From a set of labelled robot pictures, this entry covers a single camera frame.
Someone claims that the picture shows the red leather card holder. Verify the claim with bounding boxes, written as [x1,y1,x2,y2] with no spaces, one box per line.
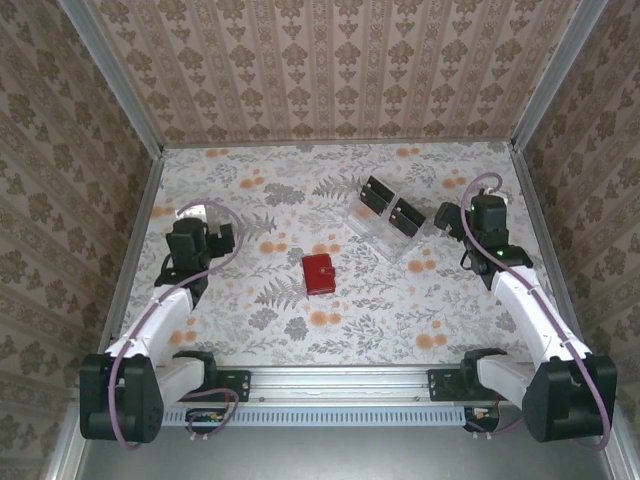
[301,253,338,296]

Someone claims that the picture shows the black credit card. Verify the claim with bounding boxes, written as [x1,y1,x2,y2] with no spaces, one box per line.
[359,185,390,211]
[366,174,400,199]
[394,197,428,224]
[388,209,420,238]

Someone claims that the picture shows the small black controller board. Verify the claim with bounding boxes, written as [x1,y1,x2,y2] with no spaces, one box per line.
[184,407,226,435]
[463,405,501,434]

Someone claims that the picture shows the grey metal sheet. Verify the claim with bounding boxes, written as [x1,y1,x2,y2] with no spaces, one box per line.
[49,424,626,480]

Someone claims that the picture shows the aluminium side rail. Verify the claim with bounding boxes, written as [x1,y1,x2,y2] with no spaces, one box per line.
[509,144,592,365]
[94,147,166,370]

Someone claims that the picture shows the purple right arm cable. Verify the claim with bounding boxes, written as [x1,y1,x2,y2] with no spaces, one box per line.
[459,172,617,449]

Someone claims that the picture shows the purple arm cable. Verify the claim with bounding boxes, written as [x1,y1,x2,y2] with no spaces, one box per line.
[459,172,617,449]
[107,198,246,451]

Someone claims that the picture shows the aluminium frame post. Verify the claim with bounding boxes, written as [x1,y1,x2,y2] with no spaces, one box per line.
[509,0,610,151]
[56,0,167,157]

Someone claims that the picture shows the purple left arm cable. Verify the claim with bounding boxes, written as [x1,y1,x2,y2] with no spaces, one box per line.
[107,198,246,451]

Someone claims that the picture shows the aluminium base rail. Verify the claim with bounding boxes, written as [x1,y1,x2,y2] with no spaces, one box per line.
[154,364,526,401]

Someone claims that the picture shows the slotted grey cable duct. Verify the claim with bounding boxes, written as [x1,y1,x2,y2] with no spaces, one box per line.
[162,405,471,429]

